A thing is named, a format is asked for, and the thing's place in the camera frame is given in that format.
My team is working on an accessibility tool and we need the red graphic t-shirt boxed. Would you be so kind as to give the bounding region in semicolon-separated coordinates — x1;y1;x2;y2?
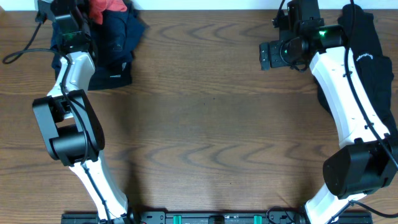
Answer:
89;0;127;24

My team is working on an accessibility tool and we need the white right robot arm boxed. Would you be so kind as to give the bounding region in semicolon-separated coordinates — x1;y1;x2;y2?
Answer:
259;25;397;223

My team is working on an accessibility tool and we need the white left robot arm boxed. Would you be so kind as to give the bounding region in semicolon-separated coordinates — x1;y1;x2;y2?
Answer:
32;1;132;223

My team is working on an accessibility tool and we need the black logo shirt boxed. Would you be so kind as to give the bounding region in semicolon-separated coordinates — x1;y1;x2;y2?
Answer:
317;3;398;134

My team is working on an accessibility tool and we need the navy blue folded shirt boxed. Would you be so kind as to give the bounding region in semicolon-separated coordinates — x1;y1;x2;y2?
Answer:
49;1;146;66

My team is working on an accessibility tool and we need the black folded shirt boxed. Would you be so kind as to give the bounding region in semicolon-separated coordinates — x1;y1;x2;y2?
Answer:
54;60;134;91

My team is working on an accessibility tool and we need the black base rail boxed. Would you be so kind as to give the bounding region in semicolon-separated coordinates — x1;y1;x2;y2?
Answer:
60;207;373;224

